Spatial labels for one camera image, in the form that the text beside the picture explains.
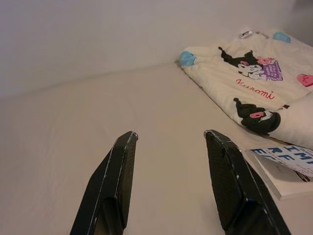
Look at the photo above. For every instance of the white book with blue letters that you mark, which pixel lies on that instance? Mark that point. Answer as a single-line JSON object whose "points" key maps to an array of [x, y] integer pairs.
{"points": [[281, 181]]}

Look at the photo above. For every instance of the bed with beige sheet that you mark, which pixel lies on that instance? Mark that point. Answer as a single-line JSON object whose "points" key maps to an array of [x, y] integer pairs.
{"points": [[85, 110]]}

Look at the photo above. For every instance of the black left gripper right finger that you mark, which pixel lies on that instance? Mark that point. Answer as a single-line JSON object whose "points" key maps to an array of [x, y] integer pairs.
{"points": [[237, 186]]}

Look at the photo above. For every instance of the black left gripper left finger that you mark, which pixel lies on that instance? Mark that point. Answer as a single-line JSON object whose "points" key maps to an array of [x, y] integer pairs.
{"points": [[110, 186]]}

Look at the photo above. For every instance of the white Kuromi print blanket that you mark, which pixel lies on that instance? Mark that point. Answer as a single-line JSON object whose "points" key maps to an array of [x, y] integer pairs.
{"points": [[220, 73]]}

